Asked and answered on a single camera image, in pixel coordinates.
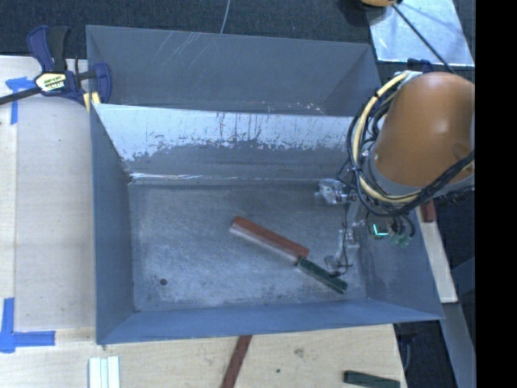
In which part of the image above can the dark green flat block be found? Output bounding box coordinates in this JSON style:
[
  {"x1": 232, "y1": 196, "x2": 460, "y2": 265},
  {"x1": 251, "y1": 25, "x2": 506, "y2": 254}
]
[
  {"x1": 343, "y1": 370, "x2": 401, "y2": 388},
  {"x1": 296, "y1": 256, "x2": 349, "y2": 295}
]

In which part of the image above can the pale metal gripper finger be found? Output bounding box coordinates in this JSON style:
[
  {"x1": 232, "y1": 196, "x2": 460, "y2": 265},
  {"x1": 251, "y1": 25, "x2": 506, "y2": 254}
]
[
  {"x1": 324, "y1": 225, "x2": 361, "y2": 276},
  {"x1": 315, "y1": 178, "x2": 350, "y2": 206}
]

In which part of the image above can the grey metal bin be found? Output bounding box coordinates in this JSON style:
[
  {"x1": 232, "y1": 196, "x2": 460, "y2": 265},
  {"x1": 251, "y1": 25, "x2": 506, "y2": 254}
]
[{"x1": 85, "y1": 24, "x2": 446, "y2": 345}]

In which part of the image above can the red-brown flat block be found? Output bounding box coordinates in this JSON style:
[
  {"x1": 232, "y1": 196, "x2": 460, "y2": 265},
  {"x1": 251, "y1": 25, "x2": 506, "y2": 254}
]
[
  {"x1": 220, "y1": 335, "x2": 254, "y2": 388},
  {"x1": 229, "y1": 216, "x2": 310, "y2": 264},
  {"x1": 419, "y1": 199, "x2": 438, "y2": 223}
]

